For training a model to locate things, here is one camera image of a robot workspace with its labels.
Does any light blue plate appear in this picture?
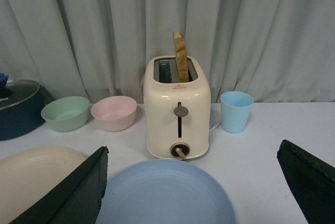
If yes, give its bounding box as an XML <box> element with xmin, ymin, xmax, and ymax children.
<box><xmin>96</xmin><ymin>160</ymin><xmax>236</xmax><ymax>223</ymax></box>

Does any glass pot lid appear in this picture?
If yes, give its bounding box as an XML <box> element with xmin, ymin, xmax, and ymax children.
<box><xmin>1</xmin><ymin>80</ymin><xmax>40</xmax><ymax>110</ymax></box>

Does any toast bread slice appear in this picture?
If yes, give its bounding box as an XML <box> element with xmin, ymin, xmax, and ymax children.
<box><xmin>173</xmin><ymin>31</ymin><xmax>189</xmax><ymax>83</ymax></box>

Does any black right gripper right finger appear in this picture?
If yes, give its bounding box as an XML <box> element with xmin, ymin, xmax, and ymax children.
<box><xmin>277</xmin><ymin>140</ymin><xmax>334</xmax><ymax>223</ymax></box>

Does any light blue plastic cup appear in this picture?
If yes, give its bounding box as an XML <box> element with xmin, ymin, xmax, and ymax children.
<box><xmin>220</xmin><ymin>91</ymin><xmax>254</xmax><ymax>133</ymax></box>

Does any white toaster cable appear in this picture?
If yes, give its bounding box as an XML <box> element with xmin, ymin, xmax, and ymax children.
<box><xmin>208</xmin><ymin>121</ymin><xmax>222</xmax><ymax>132</ymax></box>

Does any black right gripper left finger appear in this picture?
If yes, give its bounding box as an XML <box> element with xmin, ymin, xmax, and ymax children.
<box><xmin>11</xmin><ymin>147</ymin><xmax>108</xmax><ymax>223</ymax></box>

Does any cream white toaster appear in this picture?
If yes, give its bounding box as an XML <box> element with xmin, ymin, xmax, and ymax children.
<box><xmin>143</xmin><ymin>56</ymin><xmax>211</xmax><ymax>160</ymax></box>

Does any green plastic bowl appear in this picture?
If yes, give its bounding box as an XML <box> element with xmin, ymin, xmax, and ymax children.
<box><xmin>41</xmin><ymin>96</ymin><xmax>90</xmax><ymax>132</ymax></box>

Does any grey curtain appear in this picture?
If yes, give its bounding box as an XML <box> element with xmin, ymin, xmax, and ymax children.
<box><xmin>1</xmin><ymin>0</ymin><xmax>334</xmax><ymax>102</ymax></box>

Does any pink plastic bowl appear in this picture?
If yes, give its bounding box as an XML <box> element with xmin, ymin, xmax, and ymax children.
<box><xmin>91</xmin><ymin>96</ymin><xmax>137</xmax><ymax>132</ymax></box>

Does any dark blue pot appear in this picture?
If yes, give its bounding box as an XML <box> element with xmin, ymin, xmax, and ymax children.
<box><xmin>1</xmin><ymin>86</ymin><xmax>53</xmax><ymax>141</ymax></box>

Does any cream beige plate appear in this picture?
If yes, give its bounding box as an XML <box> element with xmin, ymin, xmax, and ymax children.
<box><xmin>1</xmin><ymin>146</ymin><xmax>85</xmax><ymax>223</ymax></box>

